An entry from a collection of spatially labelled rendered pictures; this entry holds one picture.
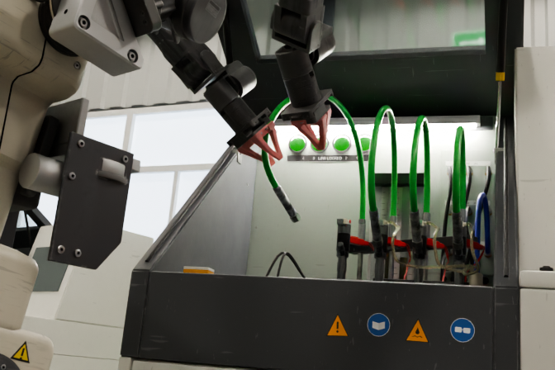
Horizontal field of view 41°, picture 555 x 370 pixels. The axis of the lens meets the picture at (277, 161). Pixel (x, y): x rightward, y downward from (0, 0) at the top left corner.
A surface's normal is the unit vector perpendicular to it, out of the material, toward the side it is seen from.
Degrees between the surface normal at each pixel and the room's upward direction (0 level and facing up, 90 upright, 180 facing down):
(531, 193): 76
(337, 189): 90
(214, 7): 116
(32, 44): 90
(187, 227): 90
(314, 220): 90
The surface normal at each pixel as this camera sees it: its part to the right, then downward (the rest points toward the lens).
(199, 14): 0.82, 0.41
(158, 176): -0.40, -0.29
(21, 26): 0.77, -0.11
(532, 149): -0.25, -0.51
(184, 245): 0.96, 0.00
